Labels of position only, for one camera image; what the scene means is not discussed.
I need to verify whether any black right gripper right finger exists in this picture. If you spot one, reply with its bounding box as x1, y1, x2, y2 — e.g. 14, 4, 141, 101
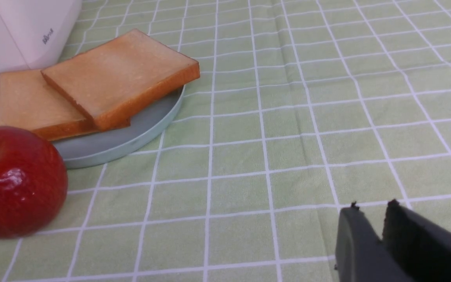
382, 200, 451, 282

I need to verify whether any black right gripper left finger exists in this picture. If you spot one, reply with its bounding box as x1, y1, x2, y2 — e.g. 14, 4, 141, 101
335, 202, 414, 282

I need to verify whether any toasted bread slice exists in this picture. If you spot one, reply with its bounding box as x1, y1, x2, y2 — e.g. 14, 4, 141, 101
0, 69, 131, 141
41, 29, 200, 132

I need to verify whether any green checkered tablecloth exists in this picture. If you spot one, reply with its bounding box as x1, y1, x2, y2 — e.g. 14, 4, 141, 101
0, 0, 451, 282

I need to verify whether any light blue round plate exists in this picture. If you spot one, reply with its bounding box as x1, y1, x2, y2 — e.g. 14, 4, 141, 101
52, 86, 186, 169

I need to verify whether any red apple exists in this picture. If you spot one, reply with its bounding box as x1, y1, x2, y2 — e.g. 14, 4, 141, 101
0, 126, 68, 239

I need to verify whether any white two-slot toaster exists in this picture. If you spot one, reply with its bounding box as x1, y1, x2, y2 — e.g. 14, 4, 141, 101
0, 0, 82, 73

